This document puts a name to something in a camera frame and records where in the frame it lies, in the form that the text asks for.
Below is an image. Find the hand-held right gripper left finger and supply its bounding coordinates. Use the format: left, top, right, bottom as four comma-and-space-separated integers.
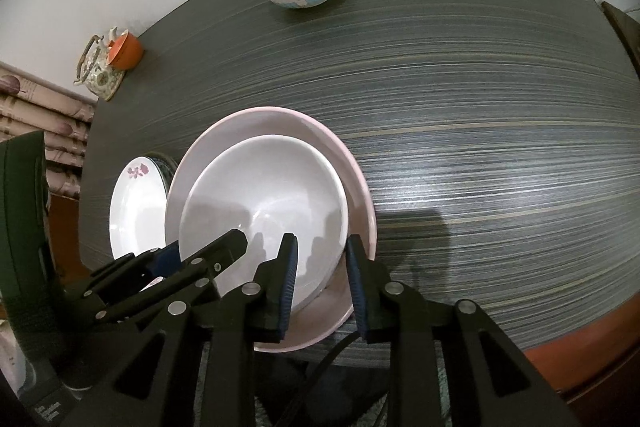
60, 233, 300, 427

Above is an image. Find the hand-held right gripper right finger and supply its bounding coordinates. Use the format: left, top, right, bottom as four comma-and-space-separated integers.
346, 234, 581, 427

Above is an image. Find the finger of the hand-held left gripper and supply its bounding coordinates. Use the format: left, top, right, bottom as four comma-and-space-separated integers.
95, 229, 248, 324
61, 241, 182, 309

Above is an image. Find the white plate with pink flower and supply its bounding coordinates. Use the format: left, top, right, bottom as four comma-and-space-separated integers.
109, 155, 171, 293

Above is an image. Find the white bowl with black print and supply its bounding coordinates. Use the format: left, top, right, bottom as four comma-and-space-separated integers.
178, 135, 350, 314

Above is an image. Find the large blue floral plate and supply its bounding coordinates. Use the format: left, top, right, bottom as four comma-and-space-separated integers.
145, 151, 179, 188

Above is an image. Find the large pink bowl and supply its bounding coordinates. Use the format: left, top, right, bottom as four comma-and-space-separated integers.
165, 107, 378, 354

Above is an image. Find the brown wooden cabinet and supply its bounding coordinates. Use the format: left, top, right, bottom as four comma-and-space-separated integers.
47, 194, 89, 279

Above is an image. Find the beige patterned curtain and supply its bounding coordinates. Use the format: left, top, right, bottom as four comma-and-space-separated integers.
0, 62, 97, 200

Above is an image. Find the floral ceramic teapot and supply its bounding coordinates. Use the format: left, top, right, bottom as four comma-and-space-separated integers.
74, 27, 126, 102

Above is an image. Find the orange cup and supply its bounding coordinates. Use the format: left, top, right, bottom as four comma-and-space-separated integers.
106, 32, 146, 71

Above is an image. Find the black cable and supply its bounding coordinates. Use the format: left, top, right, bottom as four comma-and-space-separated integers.
287, 332, 361, 427

